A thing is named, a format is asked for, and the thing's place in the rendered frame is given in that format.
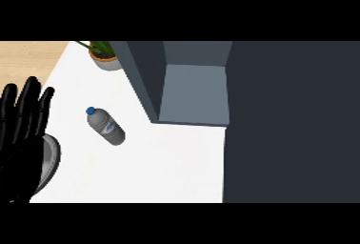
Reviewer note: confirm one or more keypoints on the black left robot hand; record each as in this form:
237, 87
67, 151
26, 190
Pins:
19, 143

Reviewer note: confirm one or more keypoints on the grey water bottle blue cap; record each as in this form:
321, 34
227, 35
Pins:
107, 127

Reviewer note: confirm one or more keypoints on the grey open cabinet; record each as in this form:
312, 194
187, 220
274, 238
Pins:
193, 92

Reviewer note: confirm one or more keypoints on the dark grey cabinet door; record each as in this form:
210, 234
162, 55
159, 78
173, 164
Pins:
291, 124

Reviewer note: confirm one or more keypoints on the green plant in grey pot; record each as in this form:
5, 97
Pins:
106, 57

